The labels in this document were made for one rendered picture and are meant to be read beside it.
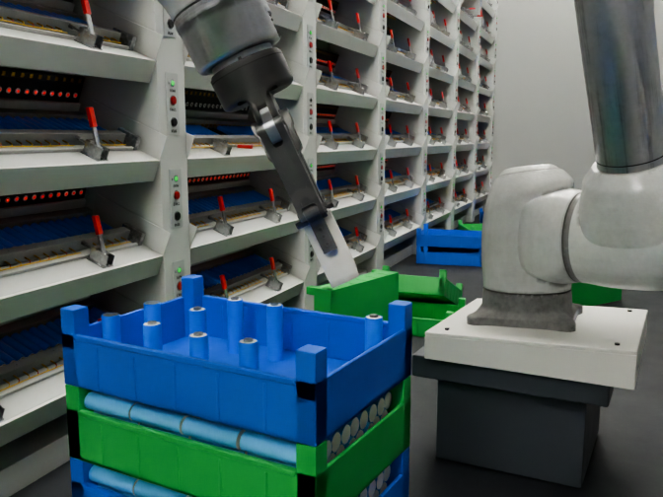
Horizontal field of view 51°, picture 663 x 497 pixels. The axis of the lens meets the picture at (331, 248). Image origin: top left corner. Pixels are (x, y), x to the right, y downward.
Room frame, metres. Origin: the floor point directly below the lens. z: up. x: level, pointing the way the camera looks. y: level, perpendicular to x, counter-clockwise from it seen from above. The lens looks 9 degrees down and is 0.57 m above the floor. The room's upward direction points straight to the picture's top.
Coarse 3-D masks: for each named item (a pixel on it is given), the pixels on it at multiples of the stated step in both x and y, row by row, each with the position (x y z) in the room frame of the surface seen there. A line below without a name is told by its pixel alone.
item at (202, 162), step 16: (192, 112) 1.78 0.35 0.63; (208, 112) 1.85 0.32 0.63; (224, 112) 1.92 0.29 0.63; (304, 144) 2.02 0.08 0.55; (192, 160) 1.48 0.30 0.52; (208, 160) 1.54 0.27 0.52; (224, 160) 1.60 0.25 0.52; (240, 160) 1.68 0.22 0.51; (256, 160) 1.75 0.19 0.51; (192, 176) 1.50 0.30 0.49
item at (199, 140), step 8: (200, 136) 1.60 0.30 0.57; (208, 136) 1.63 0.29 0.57; (216, 136) 1.66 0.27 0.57; (224, 136) 1.70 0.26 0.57; (232, 136) 1.73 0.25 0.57; (240, 136) 1.77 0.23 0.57; (248, 136) 1.81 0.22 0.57; (192, 144) 1.55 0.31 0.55; (200, 144) 1.60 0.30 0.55; (208, 144) 1.61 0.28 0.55; (248, 144) 1.78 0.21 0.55
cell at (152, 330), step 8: (152, 320) 0.67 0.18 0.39; (144, 328) 0.66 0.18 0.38; (152, 328) 0.66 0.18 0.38; (160, 328) 0.66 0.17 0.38; (144, 336) 0.66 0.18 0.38; (152, 336) 0.66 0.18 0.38; (160, 336) 0.66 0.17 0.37; (144, 344) 0.66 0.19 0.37; (152, 344) 0.65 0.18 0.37; (160, 344) 0.66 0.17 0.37
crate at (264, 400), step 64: (64, 320) 0.67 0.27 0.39; (128, 320) 0.75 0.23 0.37; (256, 320) 0.80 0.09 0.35; (320, 320) 0.75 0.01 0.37; (384, 320) 0.72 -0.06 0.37; (128, 384) 0.63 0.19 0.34; (192, 384) 0.59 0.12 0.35; (256, 384) 0.56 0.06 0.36; (320, 384) 0.53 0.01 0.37; (384, 384) 0.64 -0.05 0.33
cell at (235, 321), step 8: (232, 304) 0.76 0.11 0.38; (240, 304) 0.76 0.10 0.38; (232, 312) 0.76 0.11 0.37; (240, 312) 0.76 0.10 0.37; (232, 320) 0.76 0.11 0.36; (240, 320) 0.76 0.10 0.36; (232, 328) 0.76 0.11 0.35; (240, 328) 0.76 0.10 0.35; (232, 336) 0.76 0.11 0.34; (240, 336) 0.76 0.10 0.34; (232, 344) 0.76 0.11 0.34; (232, 352) 0.76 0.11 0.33
